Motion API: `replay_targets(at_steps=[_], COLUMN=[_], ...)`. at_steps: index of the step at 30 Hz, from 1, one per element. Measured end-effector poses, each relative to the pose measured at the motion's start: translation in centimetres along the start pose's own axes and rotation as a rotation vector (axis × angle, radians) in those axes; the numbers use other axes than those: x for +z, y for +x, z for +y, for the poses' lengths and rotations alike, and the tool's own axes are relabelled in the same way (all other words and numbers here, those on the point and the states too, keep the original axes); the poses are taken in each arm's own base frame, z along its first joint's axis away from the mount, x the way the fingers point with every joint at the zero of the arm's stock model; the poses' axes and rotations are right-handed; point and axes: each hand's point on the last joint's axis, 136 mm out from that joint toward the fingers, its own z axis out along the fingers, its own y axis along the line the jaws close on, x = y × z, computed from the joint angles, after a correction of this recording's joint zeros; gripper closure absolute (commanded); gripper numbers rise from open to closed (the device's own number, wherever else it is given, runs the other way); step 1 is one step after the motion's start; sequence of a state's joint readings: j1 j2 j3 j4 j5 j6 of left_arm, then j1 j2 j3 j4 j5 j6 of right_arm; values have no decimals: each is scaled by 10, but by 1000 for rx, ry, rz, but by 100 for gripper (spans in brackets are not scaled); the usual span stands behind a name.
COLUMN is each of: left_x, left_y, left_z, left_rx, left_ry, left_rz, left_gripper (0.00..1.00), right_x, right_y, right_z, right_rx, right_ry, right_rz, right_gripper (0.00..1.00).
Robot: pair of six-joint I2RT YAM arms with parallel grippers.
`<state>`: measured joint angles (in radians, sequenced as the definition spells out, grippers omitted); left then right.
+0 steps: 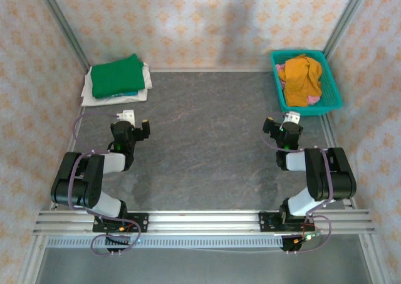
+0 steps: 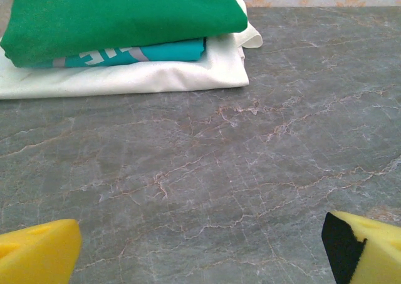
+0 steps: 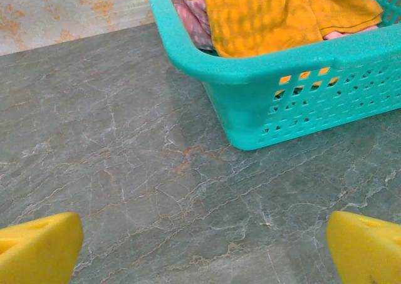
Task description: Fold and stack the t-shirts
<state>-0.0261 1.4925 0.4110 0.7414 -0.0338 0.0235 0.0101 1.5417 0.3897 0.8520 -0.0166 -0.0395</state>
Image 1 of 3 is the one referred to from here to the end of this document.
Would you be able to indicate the green t-shirt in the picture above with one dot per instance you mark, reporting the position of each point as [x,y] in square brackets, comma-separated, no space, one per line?
[117,75]

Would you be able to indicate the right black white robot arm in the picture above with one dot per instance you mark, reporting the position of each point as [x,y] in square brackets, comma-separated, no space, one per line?
[338,177]

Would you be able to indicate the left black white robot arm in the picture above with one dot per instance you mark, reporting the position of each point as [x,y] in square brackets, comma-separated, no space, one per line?
[78,187]

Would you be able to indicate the teal printed t-shirt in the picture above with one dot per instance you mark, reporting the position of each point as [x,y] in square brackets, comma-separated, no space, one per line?
[127,93]

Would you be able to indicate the white t-shirt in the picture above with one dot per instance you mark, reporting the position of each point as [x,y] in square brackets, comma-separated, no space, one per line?
[147,77]

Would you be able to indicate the teal plastic basket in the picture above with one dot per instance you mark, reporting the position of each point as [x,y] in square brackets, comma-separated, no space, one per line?
[332,89]

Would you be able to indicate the orange t-shirt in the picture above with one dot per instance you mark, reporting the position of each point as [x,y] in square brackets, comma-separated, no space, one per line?
[300,77]

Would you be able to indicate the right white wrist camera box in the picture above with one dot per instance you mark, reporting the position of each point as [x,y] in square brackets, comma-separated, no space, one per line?
[293,118]

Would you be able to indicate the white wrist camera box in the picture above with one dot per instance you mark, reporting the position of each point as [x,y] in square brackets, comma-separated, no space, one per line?
[128,116]
[293,118]

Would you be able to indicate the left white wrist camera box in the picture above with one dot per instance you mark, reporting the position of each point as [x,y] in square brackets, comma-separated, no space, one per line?
[128,116]

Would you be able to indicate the aluminium table edge rail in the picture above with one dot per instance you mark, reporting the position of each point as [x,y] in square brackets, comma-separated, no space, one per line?
[206,70]

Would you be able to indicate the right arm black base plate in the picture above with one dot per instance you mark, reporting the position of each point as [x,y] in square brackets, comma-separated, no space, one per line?
[267,221]

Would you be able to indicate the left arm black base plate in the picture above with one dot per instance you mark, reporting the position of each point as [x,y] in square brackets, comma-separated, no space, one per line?
[139,222]

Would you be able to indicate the aluminium mounting rail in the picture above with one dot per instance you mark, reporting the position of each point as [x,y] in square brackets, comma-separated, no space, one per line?
[203,222]

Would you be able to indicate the aluminium frame post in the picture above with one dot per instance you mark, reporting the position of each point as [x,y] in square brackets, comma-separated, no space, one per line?
[346,17]
[62,24]

